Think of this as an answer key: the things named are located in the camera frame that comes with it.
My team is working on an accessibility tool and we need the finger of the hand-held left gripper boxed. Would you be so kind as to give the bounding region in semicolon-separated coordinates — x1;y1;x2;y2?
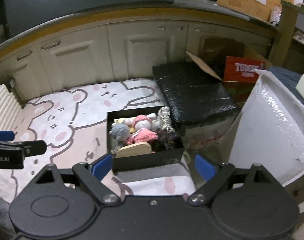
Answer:
16;140;47;157
0;131;16;143

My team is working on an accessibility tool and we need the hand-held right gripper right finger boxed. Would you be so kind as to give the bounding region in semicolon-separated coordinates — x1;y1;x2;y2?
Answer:
186;154;276;204

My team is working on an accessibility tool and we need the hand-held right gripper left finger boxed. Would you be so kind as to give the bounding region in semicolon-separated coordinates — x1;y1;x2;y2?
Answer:
33;154;119;204

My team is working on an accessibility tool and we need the grey crochet ball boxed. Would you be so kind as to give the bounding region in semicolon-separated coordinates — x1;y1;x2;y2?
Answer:
111;124;130;141

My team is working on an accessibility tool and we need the black box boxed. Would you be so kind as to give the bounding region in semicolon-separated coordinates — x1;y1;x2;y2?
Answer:
106;106;185;172

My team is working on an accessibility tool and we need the pink and white crochet jellyfish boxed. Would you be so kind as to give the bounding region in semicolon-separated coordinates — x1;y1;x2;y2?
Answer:
131;115;153;131

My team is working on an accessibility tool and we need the grey braided rope doll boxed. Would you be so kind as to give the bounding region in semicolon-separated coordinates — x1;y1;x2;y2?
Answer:
152;107;175;133

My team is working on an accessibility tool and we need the clear plastic bag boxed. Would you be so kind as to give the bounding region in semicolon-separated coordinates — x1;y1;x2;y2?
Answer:
184;119;243;153

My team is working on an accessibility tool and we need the bear printed blanket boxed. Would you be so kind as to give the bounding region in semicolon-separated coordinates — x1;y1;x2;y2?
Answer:
0;79;196;203

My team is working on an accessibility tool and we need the cream cabinet door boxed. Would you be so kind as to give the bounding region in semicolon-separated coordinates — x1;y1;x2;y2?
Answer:
107;22;190;83
37;25;113;93
188;24;275;64
0;47;41;101

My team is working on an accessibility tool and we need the white bubble wrap bag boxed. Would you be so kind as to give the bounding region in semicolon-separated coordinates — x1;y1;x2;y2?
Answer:
228;70;304;186

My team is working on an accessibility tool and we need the black wrapped cushion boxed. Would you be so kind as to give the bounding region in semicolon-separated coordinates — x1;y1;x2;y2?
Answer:
152;60;240;123

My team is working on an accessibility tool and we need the open cardboard box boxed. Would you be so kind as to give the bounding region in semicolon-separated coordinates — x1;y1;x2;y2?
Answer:
186;47;273;81

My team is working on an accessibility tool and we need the red carton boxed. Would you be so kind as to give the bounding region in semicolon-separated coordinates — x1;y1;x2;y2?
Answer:
223;56;265;83

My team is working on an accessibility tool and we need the blue grey cloth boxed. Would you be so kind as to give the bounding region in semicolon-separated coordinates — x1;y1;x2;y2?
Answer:
268;66;304;106

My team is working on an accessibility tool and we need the brown cardboard sheet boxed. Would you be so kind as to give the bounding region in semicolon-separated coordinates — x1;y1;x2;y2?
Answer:
201;36;245;58

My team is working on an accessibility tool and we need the grey countertop with wooden edge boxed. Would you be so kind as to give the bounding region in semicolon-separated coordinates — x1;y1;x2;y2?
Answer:
0;1;277;63

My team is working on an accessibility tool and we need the olive wooden frame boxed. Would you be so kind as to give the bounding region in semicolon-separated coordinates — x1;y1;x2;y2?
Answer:
268;0;304;63

